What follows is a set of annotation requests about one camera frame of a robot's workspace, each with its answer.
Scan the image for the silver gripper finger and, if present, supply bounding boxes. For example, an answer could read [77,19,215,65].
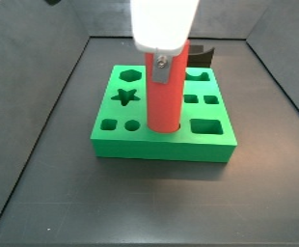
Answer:
[152,51,171,84]

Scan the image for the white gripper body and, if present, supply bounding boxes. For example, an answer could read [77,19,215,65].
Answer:
[131,0,200,56]

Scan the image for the red oval peg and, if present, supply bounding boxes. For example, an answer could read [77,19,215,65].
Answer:
[145,41,189,133]

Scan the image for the black curved block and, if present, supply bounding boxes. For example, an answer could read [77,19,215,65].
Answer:
[187,44,215,68]

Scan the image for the green shape sorter block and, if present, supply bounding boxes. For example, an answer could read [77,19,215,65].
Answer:
[91,65,237,163]

